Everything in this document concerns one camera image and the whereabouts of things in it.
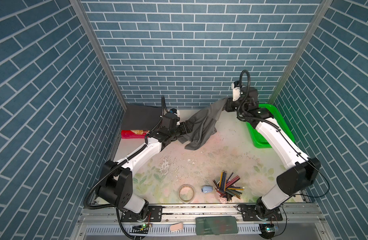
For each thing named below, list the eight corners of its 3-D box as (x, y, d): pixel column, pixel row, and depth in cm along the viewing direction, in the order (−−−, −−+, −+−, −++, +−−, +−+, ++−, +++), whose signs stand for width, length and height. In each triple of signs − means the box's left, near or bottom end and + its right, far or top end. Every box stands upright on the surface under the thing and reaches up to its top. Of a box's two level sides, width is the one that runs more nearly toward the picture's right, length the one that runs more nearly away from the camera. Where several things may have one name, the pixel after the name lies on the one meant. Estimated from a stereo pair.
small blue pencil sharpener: (201, 193, 82) (202, 191, 79) (201, 187, 84) (202, 185, 81) (212, 193, 82) (213, 191, 79) (212, 187, 84) (212, 185, 81)
